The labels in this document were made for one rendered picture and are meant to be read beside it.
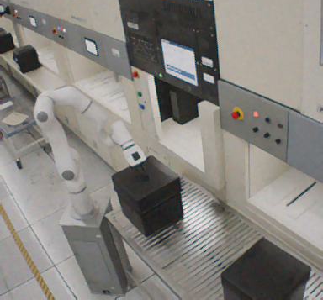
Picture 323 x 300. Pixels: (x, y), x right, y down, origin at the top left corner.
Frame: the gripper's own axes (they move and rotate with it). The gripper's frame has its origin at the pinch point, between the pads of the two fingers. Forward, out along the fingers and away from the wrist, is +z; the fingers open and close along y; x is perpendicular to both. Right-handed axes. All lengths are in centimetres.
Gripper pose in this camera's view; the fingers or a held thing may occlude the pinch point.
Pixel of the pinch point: (143, 171)
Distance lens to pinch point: 217.2
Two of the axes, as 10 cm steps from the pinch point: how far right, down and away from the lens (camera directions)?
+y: 8.1, -4.1, 4.2
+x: -3.1, 3.0, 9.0
